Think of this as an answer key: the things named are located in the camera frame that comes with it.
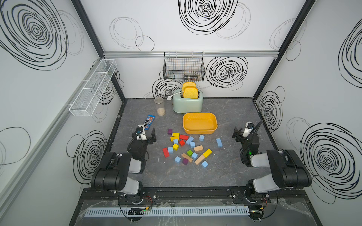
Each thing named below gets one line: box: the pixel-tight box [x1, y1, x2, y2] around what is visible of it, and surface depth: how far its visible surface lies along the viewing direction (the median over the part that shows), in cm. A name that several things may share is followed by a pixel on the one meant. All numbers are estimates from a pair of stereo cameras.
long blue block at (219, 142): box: [215, 137, 223, 148], surface depth 95 cm
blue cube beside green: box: [191, 152, 198, 161], surface depth 88 cm
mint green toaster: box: [171, 89, 204, 114], surface depth 105 cm
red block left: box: [162, 147, 171, 159], surface depth 93 cm
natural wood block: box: [193, 145, 204, 153], surface depth 91 cm
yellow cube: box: [172, 143, 180, 152], surface depth 92 cm
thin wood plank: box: [181, 152, 194, 163], surface depth 88 cm
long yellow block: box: [202, 148, 213, 159], surface depth 91 cm
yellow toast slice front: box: [183, 86, 199, 99], surface depth 100 cm
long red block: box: [179, 134, 190, 140], surface depth 98 cm
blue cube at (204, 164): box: [201, 160, 209, 168], surface depth 84 cm
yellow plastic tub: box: [182, 112, 218, 135], surface depth 105 cm
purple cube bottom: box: [181, 157, 189, 166], surface depth 88 cm
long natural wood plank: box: [194, 154, 206, 165], surface depth 88 cm
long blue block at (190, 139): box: [185, 135, 195, 146], surface depth 96 cm
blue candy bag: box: [143, 114, 157, 131], surface depth 107 cm
